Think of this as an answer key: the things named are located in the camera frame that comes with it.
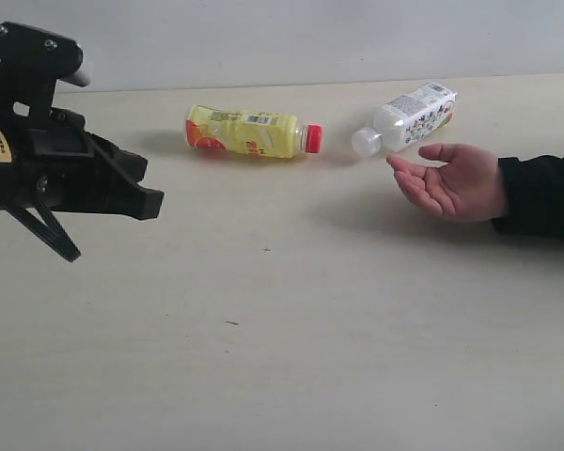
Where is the yellow juice bottle red cap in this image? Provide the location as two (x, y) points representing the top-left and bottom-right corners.
(184, 105), (322, 160)

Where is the person's open hand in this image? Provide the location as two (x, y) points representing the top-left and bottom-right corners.
(386, 144), (508, 223)

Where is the square white floral label bottle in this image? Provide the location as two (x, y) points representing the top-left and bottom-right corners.
(351, 82), (458, 158)

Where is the black sleeved forearm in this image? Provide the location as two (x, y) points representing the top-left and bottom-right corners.
(492, 155), (564, 241)

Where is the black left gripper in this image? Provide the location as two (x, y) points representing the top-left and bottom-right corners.
(0, 21), (165, 264)

